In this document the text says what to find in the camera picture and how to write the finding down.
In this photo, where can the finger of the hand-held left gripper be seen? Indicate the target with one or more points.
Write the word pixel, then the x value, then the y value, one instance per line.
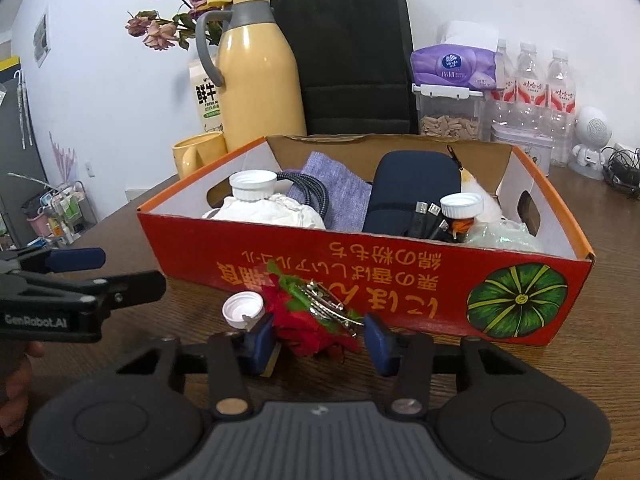
pixel 135 290
pixel 75 260

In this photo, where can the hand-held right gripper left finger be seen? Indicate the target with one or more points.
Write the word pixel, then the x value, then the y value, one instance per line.
pixel 262 342

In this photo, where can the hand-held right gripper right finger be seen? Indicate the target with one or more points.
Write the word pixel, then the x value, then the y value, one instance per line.
pixel 380 347

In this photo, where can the red artificial flower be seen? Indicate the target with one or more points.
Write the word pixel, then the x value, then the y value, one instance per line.
pixel 300 335

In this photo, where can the silver hair clips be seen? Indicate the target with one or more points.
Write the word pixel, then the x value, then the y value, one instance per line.
pixel 330 307

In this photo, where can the orange cardboard box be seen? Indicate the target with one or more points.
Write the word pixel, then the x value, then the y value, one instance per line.
pixel 410 280

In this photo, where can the yellow and white plush toy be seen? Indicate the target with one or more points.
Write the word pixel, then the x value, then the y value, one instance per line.
pixel 482 195

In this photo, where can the person's left hand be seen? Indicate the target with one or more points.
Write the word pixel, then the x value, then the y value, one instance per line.
pixel 17 385

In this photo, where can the white bottle cap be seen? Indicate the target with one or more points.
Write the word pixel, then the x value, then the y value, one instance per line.
pixel 242 307

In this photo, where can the storage cart with bottles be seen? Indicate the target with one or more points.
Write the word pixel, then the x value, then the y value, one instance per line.
pixel 62 215

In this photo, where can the dark door with yellow top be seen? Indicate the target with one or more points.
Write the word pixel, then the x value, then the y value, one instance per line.
pixel 15 185

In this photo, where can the paper-wrapped white-capped bottle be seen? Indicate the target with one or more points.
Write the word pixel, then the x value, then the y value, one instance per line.
pixel 260 207

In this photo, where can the yellow mug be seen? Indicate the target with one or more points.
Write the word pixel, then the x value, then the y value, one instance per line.
pixel 197 155

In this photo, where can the white folded umbrella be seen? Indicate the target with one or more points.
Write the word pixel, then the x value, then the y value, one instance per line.
pixel 22 110

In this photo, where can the brown bottle with white cap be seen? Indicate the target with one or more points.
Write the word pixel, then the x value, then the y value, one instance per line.
pixel 462 207

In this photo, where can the purple cloth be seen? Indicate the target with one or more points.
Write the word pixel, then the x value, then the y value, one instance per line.
pixel 340 190

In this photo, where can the navy zip pouch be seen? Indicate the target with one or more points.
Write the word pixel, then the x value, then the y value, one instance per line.
pixel 400 185

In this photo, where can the white milk carton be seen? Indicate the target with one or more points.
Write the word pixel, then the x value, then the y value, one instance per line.
pixel 206 95

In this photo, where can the clear food container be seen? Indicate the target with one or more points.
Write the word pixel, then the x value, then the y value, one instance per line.
pixel 450 120

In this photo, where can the white printed tin box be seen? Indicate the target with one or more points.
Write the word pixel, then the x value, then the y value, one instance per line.
pixel 522 147

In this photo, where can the dried pink flowers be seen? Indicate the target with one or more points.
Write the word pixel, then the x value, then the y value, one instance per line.
pixel 162 30

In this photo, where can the yellow thermos jug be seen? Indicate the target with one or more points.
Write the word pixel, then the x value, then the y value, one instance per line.
pixel 260 75

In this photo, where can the clear water bottle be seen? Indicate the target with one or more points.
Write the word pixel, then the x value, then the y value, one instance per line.
pixel 530 90
pixel 561 110
pixel 502 90

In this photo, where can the black paper bag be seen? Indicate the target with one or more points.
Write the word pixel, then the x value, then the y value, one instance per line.
pixel 355 60

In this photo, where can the purple tissue pack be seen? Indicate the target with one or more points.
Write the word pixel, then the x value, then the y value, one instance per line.
pixel 450 67

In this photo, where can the white robot toy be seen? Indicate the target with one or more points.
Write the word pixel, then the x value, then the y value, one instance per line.
pixel 592 130

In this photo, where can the white wall socket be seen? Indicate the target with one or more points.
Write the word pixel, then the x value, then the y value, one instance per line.
pixel 90 169

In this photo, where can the purple wall decal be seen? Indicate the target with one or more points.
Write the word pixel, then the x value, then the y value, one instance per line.
pixel 64 160

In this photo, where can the framed wall picture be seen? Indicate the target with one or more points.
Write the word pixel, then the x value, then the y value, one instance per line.
pixel 41 37

